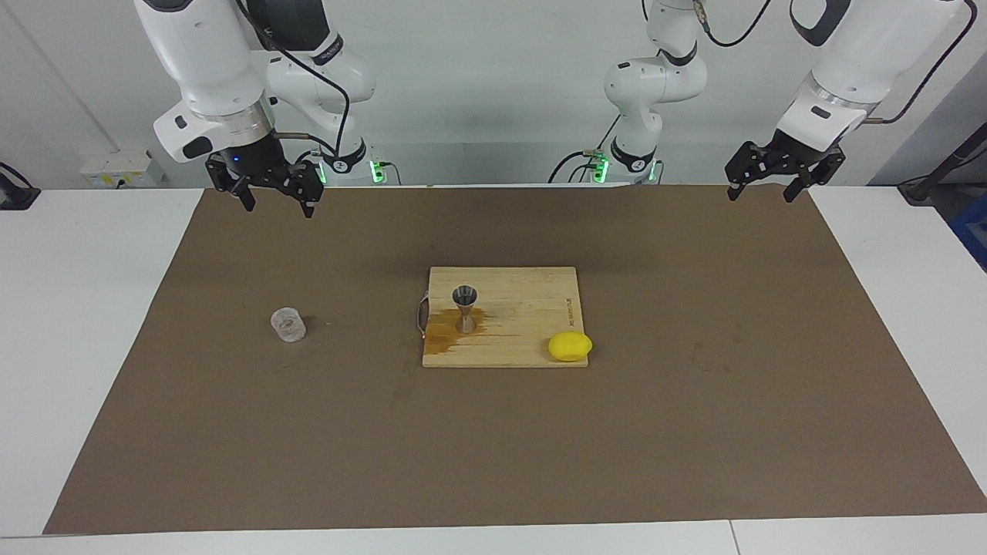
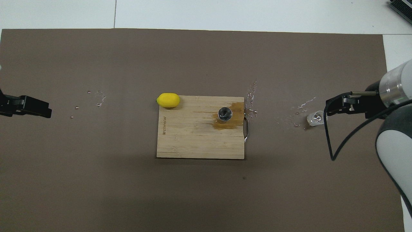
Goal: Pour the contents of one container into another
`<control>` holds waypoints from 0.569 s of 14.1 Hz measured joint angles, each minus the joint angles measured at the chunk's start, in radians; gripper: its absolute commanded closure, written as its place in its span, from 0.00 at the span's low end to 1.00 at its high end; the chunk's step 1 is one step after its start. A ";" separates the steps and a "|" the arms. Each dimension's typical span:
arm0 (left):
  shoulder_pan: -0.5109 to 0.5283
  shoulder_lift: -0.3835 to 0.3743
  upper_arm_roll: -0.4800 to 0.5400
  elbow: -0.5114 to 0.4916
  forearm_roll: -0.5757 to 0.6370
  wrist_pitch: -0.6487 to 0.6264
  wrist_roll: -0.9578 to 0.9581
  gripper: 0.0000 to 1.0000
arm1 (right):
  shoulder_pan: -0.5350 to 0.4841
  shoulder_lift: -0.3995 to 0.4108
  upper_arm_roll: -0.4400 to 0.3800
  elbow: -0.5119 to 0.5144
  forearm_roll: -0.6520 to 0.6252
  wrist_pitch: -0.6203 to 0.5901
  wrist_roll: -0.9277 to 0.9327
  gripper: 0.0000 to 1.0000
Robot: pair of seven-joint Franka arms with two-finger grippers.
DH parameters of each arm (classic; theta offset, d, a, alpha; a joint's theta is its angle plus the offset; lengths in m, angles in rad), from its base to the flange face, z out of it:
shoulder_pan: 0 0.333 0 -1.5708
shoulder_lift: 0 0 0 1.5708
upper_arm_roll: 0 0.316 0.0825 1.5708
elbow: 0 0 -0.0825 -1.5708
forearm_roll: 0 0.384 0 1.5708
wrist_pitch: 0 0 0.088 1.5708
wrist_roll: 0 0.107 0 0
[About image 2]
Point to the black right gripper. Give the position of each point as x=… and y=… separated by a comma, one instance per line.
x=375, y=104

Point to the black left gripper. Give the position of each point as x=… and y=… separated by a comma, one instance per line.
x=2, y=104

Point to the clear plastic cup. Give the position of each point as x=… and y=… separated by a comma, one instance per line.
x=316, y=118

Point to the steel double jigger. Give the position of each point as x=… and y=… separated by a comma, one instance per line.
x=225, y=114

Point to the brown table mat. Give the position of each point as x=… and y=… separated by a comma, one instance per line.
x=96, y=177

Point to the grey finned device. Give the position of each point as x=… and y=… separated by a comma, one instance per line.
x=402, y=8

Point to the yellow lemon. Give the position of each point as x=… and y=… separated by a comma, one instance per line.
x=168, y=100

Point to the bamboo cutting board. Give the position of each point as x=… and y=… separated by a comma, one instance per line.
x=186, y=135

